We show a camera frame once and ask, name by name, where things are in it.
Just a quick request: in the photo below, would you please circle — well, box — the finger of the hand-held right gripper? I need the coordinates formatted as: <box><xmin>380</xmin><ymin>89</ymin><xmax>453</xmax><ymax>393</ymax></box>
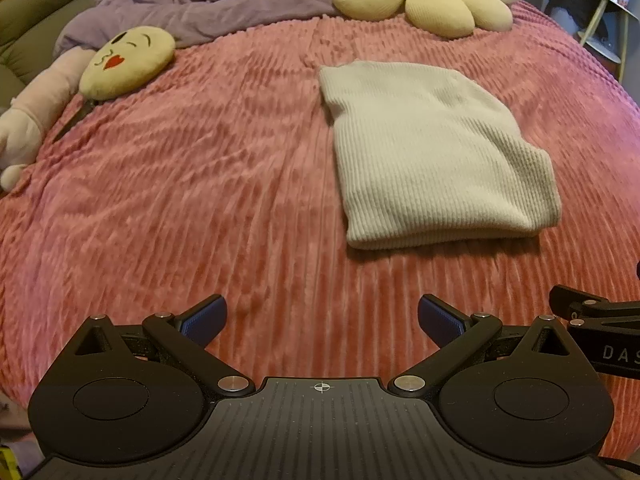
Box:
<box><xmin>548</xmin><ymin>284</ymin><xmax>640</xmax><ymax>330</ymax></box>

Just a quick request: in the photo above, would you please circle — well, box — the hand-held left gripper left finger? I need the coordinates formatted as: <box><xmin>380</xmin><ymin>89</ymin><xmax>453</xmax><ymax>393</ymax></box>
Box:
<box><xmin>72</xmin><ymin>294</ymin><xmax>254</xmax><ymax>399</ymax></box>

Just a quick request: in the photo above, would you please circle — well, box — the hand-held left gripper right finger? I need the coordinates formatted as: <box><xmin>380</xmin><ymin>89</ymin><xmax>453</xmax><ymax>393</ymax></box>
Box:
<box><xmin>389</xmin><ymin>294</ymin><xmax>572</xmax><ymax>399</ymax></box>

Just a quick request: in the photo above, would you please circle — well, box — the cream knit sweater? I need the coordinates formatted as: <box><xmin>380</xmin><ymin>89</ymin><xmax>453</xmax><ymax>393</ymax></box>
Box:
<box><xmin>318</xmin><ymin>60</ymin><xmax>563</xmax><ymax>250</ymax></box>

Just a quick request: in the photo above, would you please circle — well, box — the pink ribbed blanket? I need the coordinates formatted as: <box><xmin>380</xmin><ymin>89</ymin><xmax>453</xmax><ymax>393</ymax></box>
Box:
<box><xmin>0</xmin><ymin>0</ymin><xmax>640</xmax><ymax>458</ymax></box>

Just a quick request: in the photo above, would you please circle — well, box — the pale pink plush toy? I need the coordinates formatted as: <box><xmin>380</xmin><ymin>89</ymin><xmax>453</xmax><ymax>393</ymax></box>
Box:
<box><xmin>0</xmin><ymin>47</ymin><xmax>104</xmax><ymax>192</ymax></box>

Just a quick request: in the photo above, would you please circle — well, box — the yellow kissing face pillow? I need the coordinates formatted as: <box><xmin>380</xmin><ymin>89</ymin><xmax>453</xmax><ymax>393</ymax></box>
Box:
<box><xmin>79</xmin><ymin>26</ymin><xmax>177</xmax><ymax>101</ymax></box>

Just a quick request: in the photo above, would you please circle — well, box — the black cloth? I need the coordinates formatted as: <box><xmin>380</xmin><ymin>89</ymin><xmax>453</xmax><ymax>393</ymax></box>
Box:
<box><xmin>544</xmin><ymin>0</ymin><xmax>610</xmax><ymax>42</ymax></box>

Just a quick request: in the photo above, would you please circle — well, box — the light wooden side stand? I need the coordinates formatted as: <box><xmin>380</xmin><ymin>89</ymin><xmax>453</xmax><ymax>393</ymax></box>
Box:
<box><xmin>577</xmin><ymin>0</ymin><xmax>635</xmax><ymax>84</ymax></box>

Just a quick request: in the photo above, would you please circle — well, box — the purple blanket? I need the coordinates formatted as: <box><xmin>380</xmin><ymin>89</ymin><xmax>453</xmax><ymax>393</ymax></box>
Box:
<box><xmin>52</xmin><ymin>0</ymin><xmax>362</xmax><ymax>59</ymax></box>

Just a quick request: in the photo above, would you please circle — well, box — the olive green headboard cushion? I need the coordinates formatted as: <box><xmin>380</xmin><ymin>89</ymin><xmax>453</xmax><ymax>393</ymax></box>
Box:
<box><xmin>0</xmin><ymin>0</ymin><xmax>109</xmax><ymax>112</ymax></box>

